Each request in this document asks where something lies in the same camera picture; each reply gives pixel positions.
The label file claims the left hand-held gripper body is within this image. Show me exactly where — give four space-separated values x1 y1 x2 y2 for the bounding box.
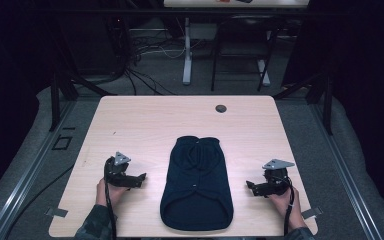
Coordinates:
103 151 138 189

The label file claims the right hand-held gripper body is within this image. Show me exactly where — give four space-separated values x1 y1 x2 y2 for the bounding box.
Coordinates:
255 158 296 198

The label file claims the dark navy sleeveless garment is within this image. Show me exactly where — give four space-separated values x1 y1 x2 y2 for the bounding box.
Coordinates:
159 134 235 232

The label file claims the person's left hand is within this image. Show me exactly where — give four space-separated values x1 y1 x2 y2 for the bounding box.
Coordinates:
95 177 130 208

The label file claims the person's right hand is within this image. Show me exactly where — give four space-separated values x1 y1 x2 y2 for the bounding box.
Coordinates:
268 187 307 232

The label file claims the white desk with legs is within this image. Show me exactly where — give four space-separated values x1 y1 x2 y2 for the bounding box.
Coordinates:
162 0 311 86

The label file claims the black chair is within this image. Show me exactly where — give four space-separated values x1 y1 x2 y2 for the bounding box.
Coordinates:
210 14 282 93

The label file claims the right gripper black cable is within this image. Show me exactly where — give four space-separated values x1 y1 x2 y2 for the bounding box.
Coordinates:
282 176 296 236

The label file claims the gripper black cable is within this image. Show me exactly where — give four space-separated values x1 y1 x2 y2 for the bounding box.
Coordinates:
282 176 296 236
103 159 118 240

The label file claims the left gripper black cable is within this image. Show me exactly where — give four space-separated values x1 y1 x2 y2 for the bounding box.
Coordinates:
103 159 118 240

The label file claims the grey table edge bracket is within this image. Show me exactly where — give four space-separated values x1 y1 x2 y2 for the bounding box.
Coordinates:
44 206 69 219
301 206 324 221

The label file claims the aluminium floor rail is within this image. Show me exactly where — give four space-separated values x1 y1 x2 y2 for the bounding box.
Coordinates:
309 99 384 240
0 99 78 240

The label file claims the black floor cable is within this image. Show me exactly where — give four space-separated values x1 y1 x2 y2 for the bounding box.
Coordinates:
3 162 77 240

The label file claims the black metal frame post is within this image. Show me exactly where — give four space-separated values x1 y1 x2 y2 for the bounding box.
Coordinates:
272 68 335 137
47 64 118 133

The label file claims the tangle of floor cables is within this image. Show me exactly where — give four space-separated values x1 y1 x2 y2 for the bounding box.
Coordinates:
121 31 189 97

